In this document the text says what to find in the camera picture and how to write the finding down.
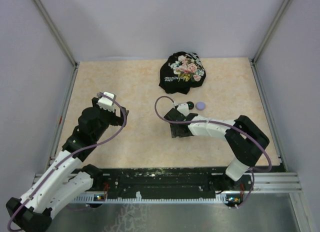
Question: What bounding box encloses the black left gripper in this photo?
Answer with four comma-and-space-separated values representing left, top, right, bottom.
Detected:
91, 97, 128, 142

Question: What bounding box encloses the purple earbud charging case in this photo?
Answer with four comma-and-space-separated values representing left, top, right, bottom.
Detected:
195, 101, 206, 111

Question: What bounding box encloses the black earbud charging case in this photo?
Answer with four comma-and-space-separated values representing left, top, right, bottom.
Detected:
187, 101, 195, 110

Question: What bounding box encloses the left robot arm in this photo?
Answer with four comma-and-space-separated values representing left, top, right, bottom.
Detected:
5, 93, 129, 232

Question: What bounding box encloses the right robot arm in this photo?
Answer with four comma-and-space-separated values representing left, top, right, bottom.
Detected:
163, 107, 270, 190

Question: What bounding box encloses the black floral folded shirt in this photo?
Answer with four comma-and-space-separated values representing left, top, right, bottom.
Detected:
158, 51, 207, 95

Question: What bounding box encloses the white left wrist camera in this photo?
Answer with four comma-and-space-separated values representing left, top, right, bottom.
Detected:
97, 91, 116, 113

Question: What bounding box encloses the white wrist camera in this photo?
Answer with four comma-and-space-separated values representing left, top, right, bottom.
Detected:
97, 91, 116, 113
175, 102, 190, 117

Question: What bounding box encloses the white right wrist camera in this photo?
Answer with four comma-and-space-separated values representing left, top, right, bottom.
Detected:
175, 102, 190, 117

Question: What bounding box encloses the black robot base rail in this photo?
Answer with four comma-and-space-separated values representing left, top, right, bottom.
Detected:
89, 167, 252, 200

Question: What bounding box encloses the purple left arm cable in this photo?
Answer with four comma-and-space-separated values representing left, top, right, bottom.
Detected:
7, 91, 128, 231

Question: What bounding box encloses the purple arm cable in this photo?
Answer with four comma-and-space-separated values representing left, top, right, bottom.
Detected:
7, 91, 128, 231
154, 95, 273, 210

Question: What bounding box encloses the white slotted cable duct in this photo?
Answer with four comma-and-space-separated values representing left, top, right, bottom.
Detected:
74, 191, 253, 203

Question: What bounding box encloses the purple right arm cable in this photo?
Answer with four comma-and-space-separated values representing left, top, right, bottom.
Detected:
154, 95, 273, 210

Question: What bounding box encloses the left aluminium frame post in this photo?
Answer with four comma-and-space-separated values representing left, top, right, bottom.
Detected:
32, 0, 78, 68

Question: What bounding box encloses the aluminium frame post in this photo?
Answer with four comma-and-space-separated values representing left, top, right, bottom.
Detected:
32, 0, 78, 68
251, 0, 293, 66

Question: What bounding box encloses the right aluminium frame post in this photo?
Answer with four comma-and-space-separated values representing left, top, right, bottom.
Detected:
251, 0, 293, 66

